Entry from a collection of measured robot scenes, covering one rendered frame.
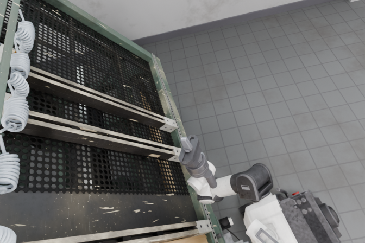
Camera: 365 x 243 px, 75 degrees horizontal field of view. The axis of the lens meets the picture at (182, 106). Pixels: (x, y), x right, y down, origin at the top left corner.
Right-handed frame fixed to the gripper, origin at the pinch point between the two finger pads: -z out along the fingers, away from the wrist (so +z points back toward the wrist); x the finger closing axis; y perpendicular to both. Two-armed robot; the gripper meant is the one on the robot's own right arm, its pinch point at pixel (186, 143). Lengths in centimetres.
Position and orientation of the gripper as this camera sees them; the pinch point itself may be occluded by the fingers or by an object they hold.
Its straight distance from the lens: 86.7
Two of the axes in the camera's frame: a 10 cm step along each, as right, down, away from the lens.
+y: -9.0, -0.2, 4.4
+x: -3.1, 7.3, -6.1
